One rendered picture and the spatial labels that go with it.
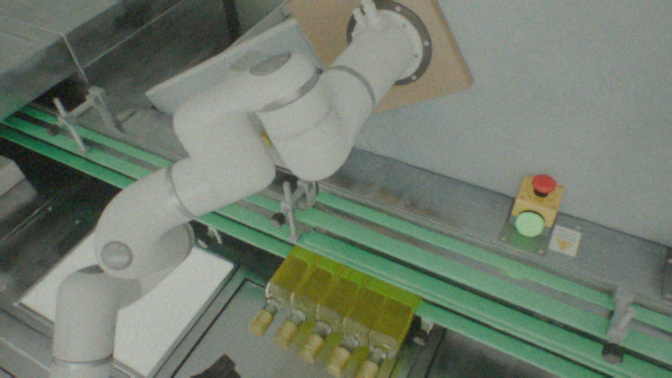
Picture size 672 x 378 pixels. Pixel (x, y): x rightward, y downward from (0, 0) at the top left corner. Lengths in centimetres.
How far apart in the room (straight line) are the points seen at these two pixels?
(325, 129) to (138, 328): 75
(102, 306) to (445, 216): 60
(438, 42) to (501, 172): 29
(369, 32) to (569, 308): 55
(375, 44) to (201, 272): 73
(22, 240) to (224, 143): 104
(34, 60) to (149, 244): 92
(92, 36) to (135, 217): 100
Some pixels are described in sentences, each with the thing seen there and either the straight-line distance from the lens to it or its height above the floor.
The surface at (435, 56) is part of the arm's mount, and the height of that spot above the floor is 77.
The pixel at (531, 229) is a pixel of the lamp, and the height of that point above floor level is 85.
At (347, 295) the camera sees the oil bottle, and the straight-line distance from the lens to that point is 101.
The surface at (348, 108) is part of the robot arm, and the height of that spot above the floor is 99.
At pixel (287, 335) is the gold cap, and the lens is 99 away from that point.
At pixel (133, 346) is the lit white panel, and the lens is 123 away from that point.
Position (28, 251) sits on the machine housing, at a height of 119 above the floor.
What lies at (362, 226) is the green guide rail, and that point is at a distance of 97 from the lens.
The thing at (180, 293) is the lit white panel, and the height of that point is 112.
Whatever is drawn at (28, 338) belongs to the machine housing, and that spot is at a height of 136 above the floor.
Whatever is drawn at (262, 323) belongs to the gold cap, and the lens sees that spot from 101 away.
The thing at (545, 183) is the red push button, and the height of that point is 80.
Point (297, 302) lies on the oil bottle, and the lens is 101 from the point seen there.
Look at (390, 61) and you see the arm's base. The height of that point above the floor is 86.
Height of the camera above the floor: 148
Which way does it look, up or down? 36 degrees down
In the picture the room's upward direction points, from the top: 144 degrees counter-clockwise
